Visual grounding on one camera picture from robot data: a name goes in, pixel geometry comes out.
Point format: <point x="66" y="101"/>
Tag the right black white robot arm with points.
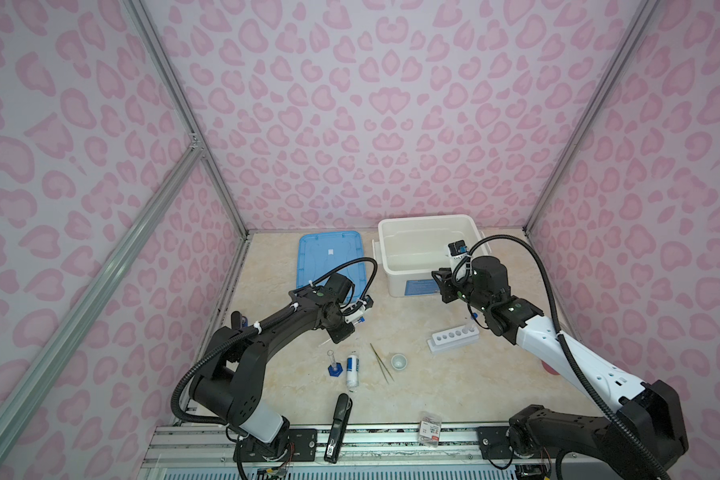
<point x="640" y="431"/>

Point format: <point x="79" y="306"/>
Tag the clear box red label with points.
<point x="429" y="430"/>

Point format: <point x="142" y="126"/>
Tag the metal tweezers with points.
<point x="383" y="368"/>

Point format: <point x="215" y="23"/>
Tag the white test tube rack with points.
<point x="453" y="338"/>

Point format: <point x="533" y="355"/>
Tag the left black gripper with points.
<point x="342" y="334"/>

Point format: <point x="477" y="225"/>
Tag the white blue small bottle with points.
<point x="352" y="372"/>

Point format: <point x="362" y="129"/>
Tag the blue plastic bin lid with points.
<point x="321" y="252"/>

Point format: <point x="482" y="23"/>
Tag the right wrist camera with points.
<point x="456" y="252"/>

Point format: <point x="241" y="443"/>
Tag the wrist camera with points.
<point x="355" y="312"/>
<point x="456" y="252"/>

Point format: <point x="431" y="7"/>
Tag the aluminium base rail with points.
<point x="368" y="451"/>

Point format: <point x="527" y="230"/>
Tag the small white ceramic bowl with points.
<point x="399" y="362"/>

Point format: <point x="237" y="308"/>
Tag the white plastic storage bin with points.
<point x="410" y="249"/>

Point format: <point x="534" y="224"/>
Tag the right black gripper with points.
<point x="446" y="287"/>

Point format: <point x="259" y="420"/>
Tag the black stapler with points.
<point x="340" y="422"/>

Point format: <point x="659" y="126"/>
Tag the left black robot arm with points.
<point x="225" y="385"/>

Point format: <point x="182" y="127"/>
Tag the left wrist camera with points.
<point x="355" y="312"/>

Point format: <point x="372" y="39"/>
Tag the blue base glass funnel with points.
<point x="335" y="368"/>

